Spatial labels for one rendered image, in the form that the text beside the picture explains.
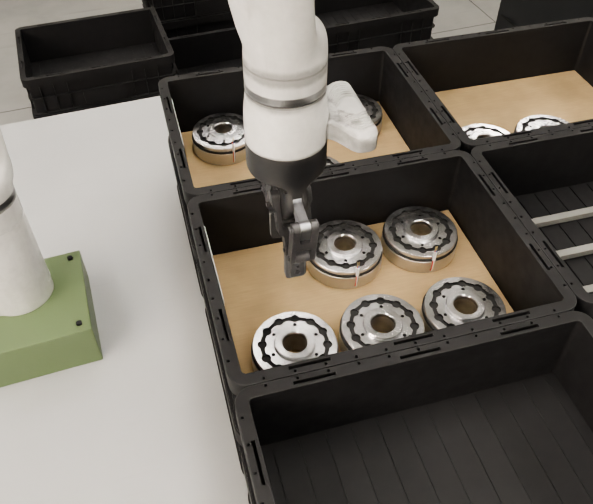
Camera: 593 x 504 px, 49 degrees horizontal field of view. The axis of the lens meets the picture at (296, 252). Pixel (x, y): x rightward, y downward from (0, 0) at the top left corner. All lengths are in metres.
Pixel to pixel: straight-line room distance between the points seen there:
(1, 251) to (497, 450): 0.65
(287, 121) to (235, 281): 0.38
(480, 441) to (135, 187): 0.78
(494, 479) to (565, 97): 0.78
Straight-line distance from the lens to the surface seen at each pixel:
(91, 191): 1.27
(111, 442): 0.93
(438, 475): 0.75
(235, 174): 1.05
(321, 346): 0.78
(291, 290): 0.88
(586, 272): 0.98
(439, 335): 0.72
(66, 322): 0.97
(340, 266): 0.87
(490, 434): 0.79
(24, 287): 0.97
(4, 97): 3.00
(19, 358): 0.98
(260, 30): 0.51
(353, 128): 0.58
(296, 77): 0.53
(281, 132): 0.55
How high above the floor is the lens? 1.50
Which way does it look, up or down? 46 degrees down
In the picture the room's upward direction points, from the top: straight up
